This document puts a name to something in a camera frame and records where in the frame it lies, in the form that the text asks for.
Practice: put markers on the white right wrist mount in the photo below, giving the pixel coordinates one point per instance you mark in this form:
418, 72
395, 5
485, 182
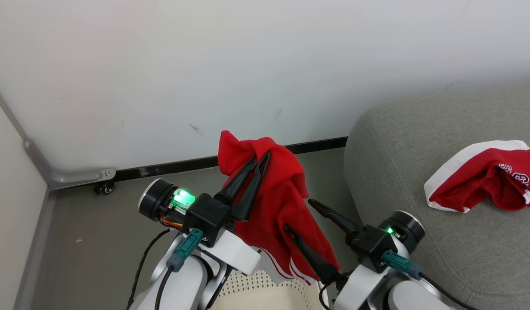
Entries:
355, 286

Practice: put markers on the red white printed shorts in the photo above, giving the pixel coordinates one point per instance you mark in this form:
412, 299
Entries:
475, 176

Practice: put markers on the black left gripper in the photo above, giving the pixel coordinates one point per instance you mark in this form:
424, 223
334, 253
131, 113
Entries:
204, 217

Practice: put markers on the plain red garment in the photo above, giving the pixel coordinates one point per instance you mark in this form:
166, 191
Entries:
282, 193

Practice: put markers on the small black caster wheel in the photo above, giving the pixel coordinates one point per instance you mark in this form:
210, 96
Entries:
105, 187

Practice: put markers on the white left wrist mount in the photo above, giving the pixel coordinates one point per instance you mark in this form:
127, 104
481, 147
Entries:
237, 254

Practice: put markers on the beige perforated laundry basket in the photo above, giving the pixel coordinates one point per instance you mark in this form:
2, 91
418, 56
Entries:
264, 292

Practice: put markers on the grey fabric sofa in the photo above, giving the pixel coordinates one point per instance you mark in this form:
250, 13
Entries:
419, 150

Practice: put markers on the grey metal frame rail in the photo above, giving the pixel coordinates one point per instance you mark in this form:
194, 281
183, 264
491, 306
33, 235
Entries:
71, 176

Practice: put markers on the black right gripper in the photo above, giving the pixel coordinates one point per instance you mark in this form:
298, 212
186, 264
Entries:
383, 241

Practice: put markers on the white wrist mount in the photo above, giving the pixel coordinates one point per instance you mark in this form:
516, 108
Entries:
355, 286
237, 254

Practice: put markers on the black baseboard strip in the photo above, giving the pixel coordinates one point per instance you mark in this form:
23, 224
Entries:
174, 165

